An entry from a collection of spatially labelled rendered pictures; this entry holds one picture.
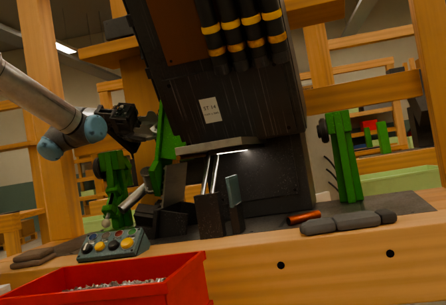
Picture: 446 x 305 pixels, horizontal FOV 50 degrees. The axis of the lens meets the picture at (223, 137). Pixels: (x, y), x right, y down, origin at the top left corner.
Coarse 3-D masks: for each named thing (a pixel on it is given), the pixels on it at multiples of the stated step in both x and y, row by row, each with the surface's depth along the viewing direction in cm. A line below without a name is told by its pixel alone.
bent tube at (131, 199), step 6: (156, 126) 141; (156, 132) 138; (144, 186) 141; (138, 192) 140; (144, 192) 141; (126, 198) 138; (132, 198) 138; (138, 198) 139; (120, 204) 137; (126, 204) 137; (132, 204) 138; (120, 210) 138; (126, 210) 137
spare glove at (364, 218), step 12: (336, 216) 103; (348, 216) 101; (360, 216) 99; (372, 216) 98; (384, 216) 98; (396, 216) 98; (300, 228) 101; (312, 228) 98; (324, 228) 98; (336, 228) 100; (348, 228) 98; (360, 228) 98
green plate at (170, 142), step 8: (160, 104) 130; (160, 112) 130; (160, 120) 130; (160, 128) 130; (168, 128) 131; (160, 136) 130; (168, 136) 131; (176, 136) 130; (160, 144) 131; (168, 144) 131; (176, 144) 130; (184, 144) 130; (160, 152) 131; (168, 152) 131; (160, 160) 132; (168, 160) 138
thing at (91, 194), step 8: (128, 152) 1089; (80, 160) 1103; (88, 160) 1100; (80, 168) 1152; (80, 176) 1151; (88, 176) 1105; (80, 184) 1151; (104, 184) 1107; (88, 192) 1107; (80, 200) 1101; (88, 208) 1110; (88, 216) 1098
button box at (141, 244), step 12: (132, 228) 114; (84, 240) 116; (96, 240) 115; (108, 240) 113; (120, 240) 112; (144, 240) 114; (96, 252) 111; (108, 252) 110; (120, 252) 109; (132, 252) 108
